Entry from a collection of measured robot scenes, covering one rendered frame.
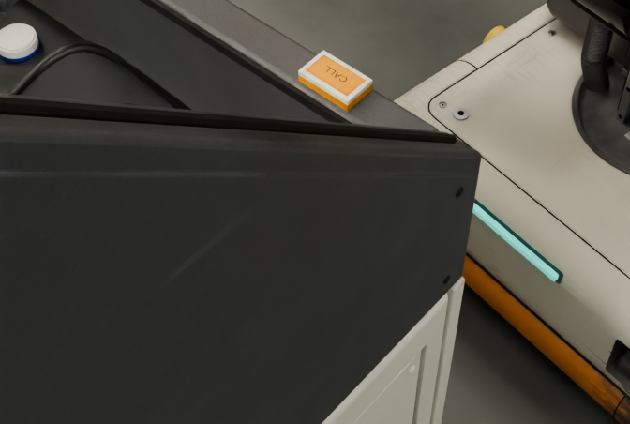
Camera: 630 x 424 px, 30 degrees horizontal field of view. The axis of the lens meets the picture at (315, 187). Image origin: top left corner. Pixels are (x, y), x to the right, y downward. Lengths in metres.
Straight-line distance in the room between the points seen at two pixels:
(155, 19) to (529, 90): 0.95
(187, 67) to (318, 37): 1.31
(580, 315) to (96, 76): 0.85
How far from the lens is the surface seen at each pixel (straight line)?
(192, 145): 0.55
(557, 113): 1.83
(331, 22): 2.35
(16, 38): 1.14
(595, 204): 1.73
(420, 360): 1.05
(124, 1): 1.04
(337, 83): 0.90
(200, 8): 0.98
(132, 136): 0.51
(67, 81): 1.11
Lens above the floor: 1.61
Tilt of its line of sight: 51 degrees down
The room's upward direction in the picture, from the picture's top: 1 degrees counter-clockwise
